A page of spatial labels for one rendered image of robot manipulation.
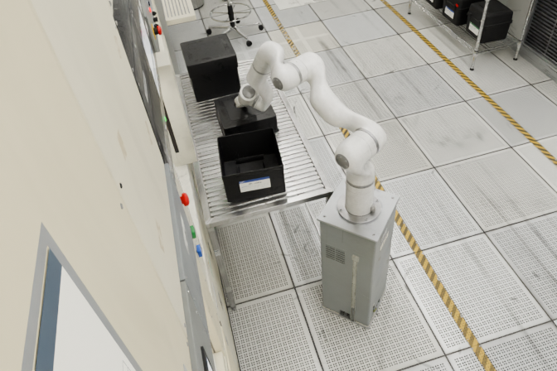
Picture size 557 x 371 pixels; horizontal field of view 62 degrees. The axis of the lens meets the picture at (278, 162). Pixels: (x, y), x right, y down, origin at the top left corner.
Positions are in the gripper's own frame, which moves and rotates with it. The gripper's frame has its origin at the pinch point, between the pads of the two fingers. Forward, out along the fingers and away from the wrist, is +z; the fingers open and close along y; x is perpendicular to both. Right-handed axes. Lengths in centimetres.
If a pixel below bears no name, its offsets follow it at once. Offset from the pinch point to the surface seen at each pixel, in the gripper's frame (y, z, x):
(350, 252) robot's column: -23, -43, 82
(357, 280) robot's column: -26, -31, 99
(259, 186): 7, -36, 44
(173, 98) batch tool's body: 34, -49, -2
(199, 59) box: 15.7, 15.2, -33.2
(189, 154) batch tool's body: 33.9, -26.4, 20.7
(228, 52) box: -1.1, 15.2, -33.2
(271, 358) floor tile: 21, -5, 130
